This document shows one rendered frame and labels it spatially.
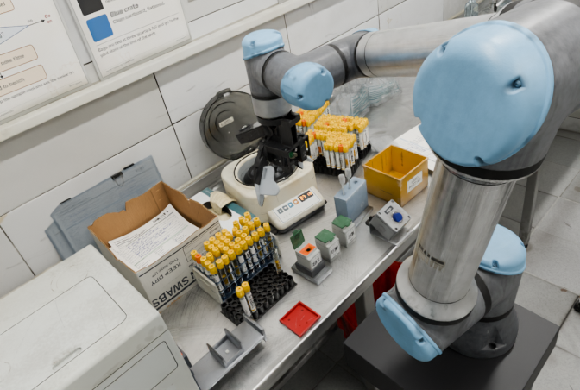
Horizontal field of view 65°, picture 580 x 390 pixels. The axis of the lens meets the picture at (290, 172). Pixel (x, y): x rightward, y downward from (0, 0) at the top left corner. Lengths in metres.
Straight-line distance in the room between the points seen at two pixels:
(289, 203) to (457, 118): 0.91
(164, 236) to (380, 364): 0.69
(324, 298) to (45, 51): 0.87
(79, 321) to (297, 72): 0.53
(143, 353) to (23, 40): 0.75
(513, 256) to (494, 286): 0.06
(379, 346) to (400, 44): 0.55
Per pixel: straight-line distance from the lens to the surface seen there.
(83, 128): 1.31
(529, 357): 0.97
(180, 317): 1.18
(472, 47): 0.42
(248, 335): 1.03
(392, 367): 0.91
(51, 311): 0.89
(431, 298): 0.68
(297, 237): 1.11
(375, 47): 0.74
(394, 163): 1.43
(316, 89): 0.73
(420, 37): 0.68
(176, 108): 1.42
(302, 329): 1.06
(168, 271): 1.15
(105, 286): 0.88
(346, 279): 1.14
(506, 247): 0.81
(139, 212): 1.38
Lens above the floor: 1.72
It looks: 34 degrees down
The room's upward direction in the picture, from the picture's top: 12 degrees counter-clockwise
